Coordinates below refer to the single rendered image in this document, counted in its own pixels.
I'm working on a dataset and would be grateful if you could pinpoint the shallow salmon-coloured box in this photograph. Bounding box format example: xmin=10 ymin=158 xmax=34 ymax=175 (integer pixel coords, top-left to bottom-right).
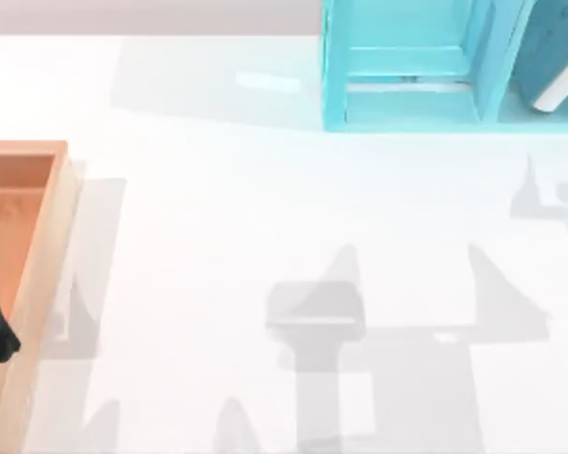
xmin=0 ymin=139 xmax=82 ymax=454

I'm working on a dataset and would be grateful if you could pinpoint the dark blue book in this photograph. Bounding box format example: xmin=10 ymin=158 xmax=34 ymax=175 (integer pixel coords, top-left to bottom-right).
xmin=514 ymin=0 xmax=568 ymax=114

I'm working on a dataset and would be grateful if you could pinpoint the light blue rack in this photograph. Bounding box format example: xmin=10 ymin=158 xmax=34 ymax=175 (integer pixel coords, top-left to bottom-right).
xmin=320 ymin=0 xmax=568 ymax=133

